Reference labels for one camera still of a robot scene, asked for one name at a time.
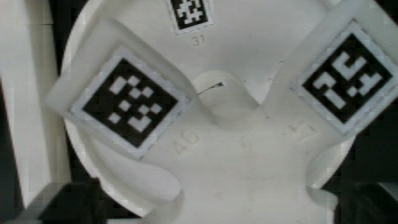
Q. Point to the white front border rail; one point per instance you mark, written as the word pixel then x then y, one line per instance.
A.
pixel 28 78

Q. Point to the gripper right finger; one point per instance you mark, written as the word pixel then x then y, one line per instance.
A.
pixel 367 202

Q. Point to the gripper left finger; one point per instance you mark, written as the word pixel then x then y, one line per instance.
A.
pixel 68 204

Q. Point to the white round table top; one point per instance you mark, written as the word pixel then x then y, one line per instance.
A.
pixel 179 40

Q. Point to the white cylindrical table leg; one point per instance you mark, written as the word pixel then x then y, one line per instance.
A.
pixel 227 99

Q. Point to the white cross-shaped table base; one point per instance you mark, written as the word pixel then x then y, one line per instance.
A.
pixel 237 150

